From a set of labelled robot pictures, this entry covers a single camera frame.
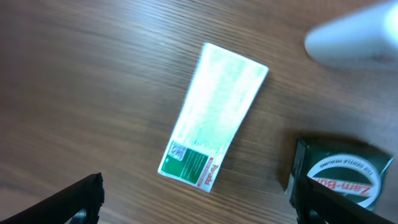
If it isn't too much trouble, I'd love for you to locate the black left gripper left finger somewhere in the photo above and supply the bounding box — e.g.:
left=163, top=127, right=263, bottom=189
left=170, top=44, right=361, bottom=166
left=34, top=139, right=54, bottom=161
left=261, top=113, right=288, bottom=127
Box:
left=1, top=173, right=104, bottom=224

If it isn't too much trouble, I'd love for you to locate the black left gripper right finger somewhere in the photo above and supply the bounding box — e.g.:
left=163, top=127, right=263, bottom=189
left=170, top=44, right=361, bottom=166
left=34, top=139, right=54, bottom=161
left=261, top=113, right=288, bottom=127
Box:
left=294, top=175, right=394, bottom=224

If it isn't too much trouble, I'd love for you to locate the white green Panadol box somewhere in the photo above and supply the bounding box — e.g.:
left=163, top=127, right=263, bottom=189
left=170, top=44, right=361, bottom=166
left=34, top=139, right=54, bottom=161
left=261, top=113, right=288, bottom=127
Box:
left=158, top=42, right=269, bottom=192

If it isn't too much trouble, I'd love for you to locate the green Zam-Buk tin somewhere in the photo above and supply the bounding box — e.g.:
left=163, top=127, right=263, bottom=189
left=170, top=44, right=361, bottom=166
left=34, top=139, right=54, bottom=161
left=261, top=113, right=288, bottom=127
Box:
left=285, top=136, right=393, bottom=211

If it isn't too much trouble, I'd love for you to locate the white Calamol lotion bottle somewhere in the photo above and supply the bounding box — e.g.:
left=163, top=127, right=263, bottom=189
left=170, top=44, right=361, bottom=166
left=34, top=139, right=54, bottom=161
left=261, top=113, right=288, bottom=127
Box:
left=304, top=1, right=397, bottom=70

